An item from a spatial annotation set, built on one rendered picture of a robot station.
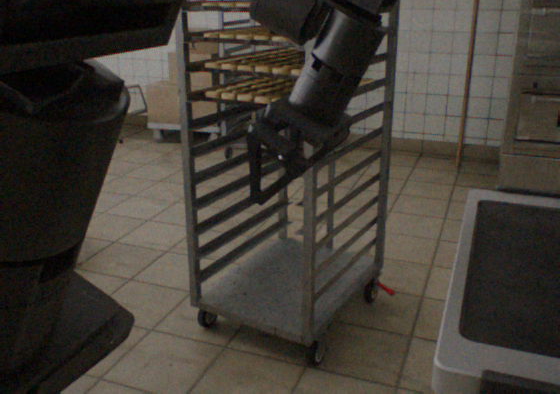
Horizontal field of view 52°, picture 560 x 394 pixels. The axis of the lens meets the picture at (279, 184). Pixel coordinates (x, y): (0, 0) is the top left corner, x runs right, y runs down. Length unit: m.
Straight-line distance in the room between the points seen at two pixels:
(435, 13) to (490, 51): 0.47
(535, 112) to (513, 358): 3.11
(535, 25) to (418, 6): 1.27
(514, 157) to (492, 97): 1.03
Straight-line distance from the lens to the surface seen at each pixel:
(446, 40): 4.38
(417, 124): 4.49
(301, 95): 0.57
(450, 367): 0.27
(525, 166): 3.47
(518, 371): 0.28
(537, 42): 3.32
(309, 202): 1.67
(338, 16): 0.55
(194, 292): 2.08
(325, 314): 2.00
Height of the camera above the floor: 1.20
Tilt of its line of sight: 19 degrees down
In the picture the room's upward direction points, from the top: straight up
